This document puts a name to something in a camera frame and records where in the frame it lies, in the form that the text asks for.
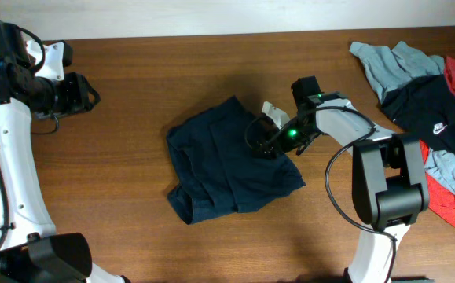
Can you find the navy blue shorts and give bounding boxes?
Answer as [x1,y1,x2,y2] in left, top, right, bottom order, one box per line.
[166,97,305,225]

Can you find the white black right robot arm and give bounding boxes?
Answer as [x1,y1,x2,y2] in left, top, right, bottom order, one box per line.
[252,92,429,282]

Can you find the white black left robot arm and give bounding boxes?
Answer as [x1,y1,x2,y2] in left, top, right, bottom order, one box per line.
[0,40,124,282]

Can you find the grey t-shirt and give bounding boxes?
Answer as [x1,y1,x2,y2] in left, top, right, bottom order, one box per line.
[348,40,455,225]

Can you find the black nike garment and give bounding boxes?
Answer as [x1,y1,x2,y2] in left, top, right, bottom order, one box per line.
[380,74,455,229]

